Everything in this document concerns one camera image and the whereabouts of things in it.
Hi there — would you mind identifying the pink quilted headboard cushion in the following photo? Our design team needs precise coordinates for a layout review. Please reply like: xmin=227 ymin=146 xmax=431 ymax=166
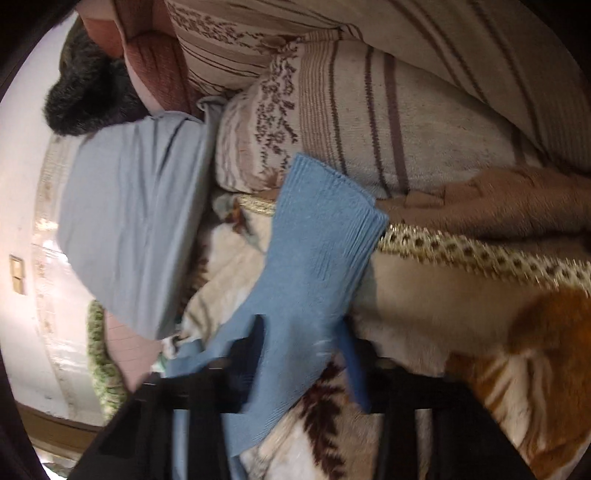
xmin=105 ymin=311 xmax=162 ymax=392

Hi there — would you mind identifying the dark fur trimmed coat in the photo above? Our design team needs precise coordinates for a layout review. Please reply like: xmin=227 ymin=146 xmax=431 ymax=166
xmin=43 ymin=19 xmax=148 ymax=136

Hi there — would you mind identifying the green checkered pillow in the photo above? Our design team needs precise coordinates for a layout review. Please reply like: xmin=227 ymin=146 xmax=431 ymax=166
xmin=86 ymin=300 xmax=129 ymax=422

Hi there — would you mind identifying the beige wall switch panel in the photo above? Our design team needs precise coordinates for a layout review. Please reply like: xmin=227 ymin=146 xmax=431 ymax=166
xmin=9 ymin=255 xmax=26 ymax=295

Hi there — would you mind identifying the grey blue pillow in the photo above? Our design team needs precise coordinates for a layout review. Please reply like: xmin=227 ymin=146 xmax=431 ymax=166
xmin=57 ymin=97 xmax=225 ymax=340

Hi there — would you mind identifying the pink quilted sofa back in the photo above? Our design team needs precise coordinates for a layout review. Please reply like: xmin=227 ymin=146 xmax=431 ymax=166
xmin=75 ymin=0 xmax=204 ymax=119

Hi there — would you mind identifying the striped floral folded quilt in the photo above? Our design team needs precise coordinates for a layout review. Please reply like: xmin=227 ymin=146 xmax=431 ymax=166
xmin=166 ymin=1 xmax=590 ymax=198

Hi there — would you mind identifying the blue knit sweater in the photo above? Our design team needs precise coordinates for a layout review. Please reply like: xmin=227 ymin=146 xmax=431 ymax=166
xmin=166 ymin=155 xmax=388 ymax=479

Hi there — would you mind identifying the leaf pattern beige blanket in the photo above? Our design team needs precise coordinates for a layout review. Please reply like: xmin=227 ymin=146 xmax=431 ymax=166
xmin=163 ymin=167 xmax=590 ymax=479

